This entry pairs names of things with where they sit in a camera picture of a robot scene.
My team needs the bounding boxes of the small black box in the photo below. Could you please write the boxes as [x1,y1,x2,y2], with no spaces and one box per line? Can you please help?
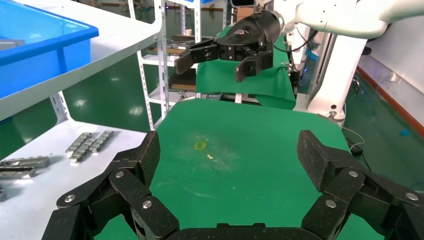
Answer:
[346,137,365,157]

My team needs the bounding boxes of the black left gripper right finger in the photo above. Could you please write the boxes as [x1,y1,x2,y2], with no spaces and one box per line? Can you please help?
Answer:
[296,129,424,240]

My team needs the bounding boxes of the brown wooden boards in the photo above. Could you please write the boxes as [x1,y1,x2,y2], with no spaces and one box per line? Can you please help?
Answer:
[168,67,198,92]

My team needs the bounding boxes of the brown cardboard box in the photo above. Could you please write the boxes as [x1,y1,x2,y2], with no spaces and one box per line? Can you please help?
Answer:
[236,6,254,22]

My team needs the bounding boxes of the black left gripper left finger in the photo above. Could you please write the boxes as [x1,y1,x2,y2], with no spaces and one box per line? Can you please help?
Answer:
[41,130,180,240]

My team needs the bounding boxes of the stamped metal plate part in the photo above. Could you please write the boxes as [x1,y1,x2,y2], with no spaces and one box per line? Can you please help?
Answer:
[0,39,26,51]

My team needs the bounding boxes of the white robot torso column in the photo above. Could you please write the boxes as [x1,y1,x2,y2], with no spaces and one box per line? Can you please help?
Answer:
[284,23,369,120]

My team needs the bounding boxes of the dark tray of parts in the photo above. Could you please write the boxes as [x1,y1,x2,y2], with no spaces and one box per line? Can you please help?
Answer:
[165,35,213,51]

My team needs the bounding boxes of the white metal shelf rack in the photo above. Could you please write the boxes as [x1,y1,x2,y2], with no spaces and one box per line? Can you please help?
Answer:
[0,0,170,132]

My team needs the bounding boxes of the green cloth on table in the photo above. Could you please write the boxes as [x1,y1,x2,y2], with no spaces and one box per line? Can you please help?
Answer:
[195,26,297,110]

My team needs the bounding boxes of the white slotted angle rack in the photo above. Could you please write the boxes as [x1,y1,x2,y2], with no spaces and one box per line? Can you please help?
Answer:
[127,0,229,132]

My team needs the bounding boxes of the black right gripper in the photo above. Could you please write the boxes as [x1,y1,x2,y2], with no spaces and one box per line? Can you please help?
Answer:
[174,9,282,84]

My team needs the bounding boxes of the blue plastic bin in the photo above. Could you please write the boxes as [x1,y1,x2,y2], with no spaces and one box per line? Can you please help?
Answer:
[0,0,100,100]

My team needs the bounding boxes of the white paper sheet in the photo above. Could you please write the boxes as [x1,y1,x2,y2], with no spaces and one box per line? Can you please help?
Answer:
[0,119,148,240]

